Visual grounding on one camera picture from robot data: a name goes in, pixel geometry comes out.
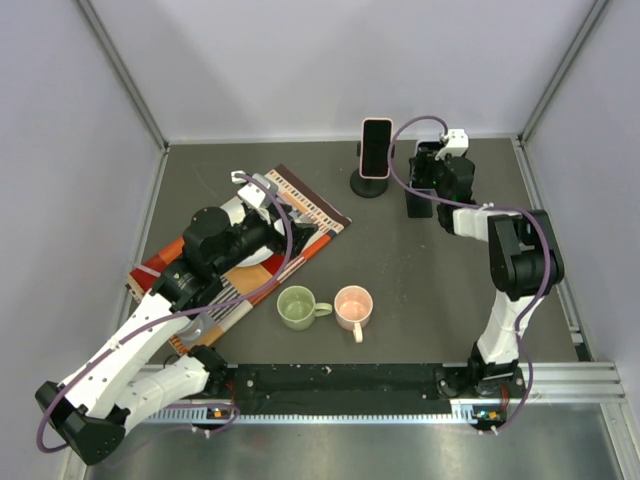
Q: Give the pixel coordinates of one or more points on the black folding phone stand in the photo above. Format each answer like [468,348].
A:
[417,206]

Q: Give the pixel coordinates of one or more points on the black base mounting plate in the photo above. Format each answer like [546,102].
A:
[355,388]

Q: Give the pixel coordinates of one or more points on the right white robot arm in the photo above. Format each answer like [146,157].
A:
[523,258]

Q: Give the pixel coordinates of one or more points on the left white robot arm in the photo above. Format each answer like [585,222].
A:
[94,409]

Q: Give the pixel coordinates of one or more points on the pink case smartphone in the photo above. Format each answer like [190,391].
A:
[375,141]

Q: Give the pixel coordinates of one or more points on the grey slotted cable duct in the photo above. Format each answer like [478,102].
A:
[464,413]

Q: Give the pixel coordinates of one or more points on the pink ceramic mug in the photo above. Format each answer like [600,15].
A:
[353,306]

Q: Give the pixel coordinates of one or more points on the green ceramic mug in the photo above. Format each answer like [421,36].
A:
[298,308]

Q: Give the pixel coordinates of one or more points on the white plate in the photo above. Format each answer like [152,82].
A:
[260,257]

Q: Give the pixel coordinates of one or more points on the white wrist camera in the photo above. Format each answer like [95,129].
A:
[454,143]
[256,196]

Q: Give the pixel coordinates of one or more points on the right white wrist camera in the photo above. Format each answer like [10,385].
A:
[454,143]

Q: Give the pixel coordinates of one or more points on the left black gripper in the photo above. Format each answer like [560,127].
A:
[301,231]

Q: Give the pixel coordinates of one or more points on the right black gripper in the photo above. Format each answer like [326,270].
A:
[416,167]

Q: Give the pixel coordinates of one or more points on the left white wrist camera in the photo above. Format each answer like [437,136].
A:
[256,196]

